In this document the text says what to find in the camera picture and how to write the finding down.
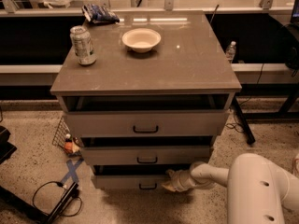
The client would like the grey three-drawer cabinet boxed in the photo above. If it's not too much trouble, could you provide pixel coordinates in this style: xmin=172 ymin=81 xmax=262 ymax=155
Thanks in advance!
xmin=50 ymin=10 xmax=243 ymax=173

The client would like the clear water bottle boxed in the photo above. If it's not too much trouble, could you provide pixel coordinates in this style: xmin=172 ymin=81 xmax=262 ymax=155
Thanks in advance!
xmin=225 ymin=41 xmax=236 ymax=63

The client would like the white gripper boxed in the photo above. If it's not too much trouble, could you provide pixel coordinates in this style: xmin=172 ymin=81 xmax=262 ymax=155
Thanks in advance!
xmin=162 ymin=169 xmax=196 ymax=192

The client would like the black equipment left edge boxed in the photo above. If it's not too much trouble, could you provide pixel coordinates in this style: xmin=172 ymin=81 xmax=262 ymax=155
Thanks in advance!
xmin=0 ymin=126 xmax=17 ymax=164

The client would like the grey drawer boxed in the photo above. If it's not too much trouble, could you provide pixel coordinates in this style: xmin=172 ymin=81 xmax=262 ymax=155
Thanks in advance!
xmin=64 ymin=111 xmax=228 ymax=138
xmin=80 ymin=146 xmax=211 ymax=165
xmin=91 ymin=163 xmax=190 ymax=190

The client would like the white paper bowl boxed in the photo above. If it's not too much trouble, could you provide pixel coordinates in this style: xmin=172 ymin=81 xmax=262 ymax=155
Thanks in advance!
xmin=122 ymin=28 xmax=161 ymax=53

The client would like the wire mesh basket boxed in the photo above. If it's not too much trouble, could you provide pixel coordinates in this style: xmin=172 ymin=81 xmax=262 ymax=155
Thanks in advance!
xmin=52 ymin=118 xmax=80 ymax=157

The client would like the black floor stand bar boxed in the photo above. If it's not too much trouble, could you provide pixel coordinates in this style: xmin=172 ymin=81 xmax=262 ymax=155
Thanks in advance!
xmin=0 ymin=182 xmax=78 ymax=224

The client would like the grey top drawer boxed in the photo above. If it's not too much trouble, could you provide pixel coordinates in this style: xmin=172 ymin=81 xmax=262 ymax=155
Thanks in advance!
xmin=64 ymin=111 xmax=228 ymax=138

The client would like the green soda can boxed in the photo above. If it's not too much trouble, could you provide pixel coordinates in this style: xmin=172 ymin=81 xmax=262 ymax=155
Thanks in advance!
xmin=70 ymin=25 xmax=96 ymax=65

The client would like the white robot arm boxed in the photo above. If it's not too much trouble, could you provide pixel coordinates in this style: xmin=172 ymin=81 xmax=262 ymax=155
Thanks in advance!
xmin=163 ymin=153 xmax=299 ymax=224

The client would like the grey middle drawer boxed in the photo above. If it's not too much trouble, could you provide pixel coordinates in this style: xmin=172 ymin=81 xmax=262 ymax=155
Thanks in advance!
xmin=80 ymin=146 xmax=211 ymax=165

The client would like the blue snack bag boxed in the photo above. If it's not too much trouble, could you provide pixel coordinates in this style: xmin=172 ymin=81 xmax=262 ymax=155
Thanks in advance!
xmin=82 ymin=4 xmax=120 ymax=24

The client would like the black table leg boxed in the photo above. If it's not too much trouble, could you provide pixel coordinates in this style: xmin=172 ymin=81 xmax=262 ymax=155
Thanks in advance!
xmin=232 ymin=97 xmax=255 ymax=145

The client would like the small orange bottle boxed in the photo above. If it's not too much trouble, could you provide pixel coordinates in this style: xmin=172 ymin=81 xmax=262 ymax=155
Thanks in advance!
xmin=64 ymin=133 xmax=73 ymax=154

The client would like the grey bottom drawer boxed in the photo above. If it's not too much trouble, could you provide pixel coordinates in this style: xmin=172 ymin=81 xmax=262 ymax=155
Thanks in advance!
xmin=91 ymin=163 xmax=190 ymax=190

